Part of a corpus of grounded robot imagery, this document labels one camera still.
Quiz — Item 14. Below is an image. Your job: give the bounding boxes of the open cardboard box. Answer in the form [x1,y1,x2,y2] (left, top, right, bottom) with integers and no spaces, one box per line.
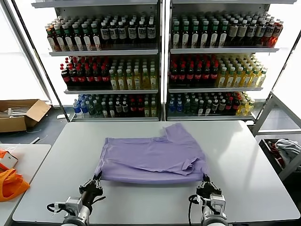
[0,99,52,134]

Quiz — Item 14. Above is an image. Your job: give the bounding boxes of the purple t-shirt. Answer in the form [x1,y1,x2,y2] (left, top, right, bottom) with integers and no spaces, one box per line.
[93,122,210,185]

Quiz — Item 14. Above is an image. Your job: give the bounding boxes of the dark grey storage bin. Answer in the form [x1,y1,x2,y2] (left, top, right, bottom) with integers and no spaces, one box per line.
[258,138,301,182]

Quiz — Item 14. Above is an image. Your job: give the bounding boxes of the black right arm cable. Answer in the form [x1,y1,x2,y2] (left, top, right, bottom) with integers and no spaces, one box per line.
[187,194,203,226]

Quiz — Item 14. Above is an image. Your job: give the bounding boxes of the orange cloth bag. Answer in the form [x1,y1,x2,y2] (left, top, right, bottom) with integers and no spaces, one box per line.
[0,168,31,202]

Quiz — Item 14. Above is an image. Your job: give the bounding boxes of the dark metal frame post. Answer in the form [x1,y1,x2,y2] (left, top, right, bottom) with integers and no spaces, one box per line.
[11,0,71,122]
[253,30,301,122]

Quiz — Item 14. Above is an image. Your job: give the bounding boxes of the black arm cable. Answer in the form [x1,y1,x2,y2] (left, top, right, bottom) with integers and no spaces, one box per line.
[46,202,68,217]
[187,194,203,226]

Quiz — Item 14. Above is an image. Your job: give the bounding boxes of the dark bottle black white label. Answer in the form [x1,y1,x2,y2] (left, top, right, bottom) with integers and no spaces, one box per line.
[117,21,127,44]
[146,20,156,44]
[109,21,119,45]
[137,20,147,44]
[100,21,111,45]
[127,20,137,44]

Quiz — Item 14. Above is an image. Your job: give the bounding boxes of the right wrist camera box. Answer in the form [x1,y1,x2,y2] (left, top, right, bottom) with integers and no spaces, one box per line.
[208,193,226,210]

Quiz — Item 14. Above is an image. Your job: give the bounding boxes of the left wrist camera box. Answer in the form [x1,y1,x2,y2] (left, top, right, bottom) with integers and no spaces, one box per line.
[64,196,83,210]

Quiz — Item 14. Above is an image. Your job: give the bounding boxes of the red drink bottle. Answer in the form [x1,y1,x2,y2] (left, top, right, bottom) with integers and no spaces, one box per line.
[271,19,284,47]
[263,19,274,47]

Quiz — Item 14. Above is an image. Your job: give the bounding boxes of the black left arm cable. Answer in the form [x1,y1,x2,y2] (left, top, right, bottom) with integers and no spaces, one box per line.
[46,202,68,217]

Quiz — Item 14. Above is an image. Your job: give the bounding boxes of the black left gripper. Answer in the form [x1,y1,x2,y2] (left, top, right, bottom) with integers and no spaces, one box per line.
[79,174,104,203]

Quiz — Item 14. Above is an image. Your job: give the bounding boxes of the white orange carton box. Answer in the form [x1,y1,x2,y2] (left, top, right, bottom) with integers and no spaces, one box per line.
[0,148,19,172]

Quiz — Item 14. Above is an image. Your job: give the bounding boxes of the grey metal shelf unit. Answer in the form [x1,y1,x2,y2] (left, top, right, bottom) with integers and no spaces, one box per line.
[163,0,281,122]
[30,0,165,122]

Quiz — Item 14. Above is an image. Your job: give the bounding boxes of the green cap white label bottle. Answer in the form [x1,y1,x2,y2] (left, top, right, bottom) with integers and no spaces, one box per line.
[219,20,229,48]
[72,23,83,51]
[181,20,190,49]
[54,24,64,52]
[171,20,180,49]
[190,20,199,48]
[200,20,209,48]
[81,23,92,51]
[90,22,102,51]
[210,20,219,48]
[63,24,74,51]

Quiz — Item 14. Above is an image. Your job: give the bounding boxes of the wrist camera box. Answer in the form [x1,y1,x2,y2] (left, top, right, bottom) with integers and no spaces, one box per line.
[208,193,226,210]
[64,196,83,210]

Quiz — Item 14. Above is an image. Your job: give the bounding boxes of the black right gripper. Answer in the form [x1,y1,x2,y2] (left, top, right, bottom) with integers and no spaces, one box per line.
[196,175,223,201]

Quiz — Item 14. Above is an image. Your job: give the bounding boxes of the amber tea bottle white label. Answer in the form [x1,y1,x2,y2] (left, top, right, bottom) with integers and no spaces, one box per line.
[46,25,55,52]

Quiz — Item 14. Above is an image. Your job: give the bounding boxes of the white side table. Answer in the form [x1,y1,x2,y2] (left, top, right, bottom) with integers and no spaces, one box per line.
[0,144,52,226]

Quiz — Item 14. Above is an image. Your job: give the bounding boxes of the red garment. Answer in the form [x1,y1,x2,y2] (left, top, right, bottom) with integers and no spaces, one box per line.
[269,140,285,169]

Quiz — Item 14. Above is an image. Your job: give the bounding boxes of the grey white garment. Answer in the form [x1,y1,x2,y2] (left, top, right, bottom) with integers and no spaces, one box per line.
[274,138,301,165]

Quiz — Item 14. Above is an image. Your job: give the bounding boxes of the wide grey frame pillar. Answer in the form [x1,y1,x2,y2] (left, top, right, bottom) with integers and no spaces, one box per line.
[0,0,52,105]

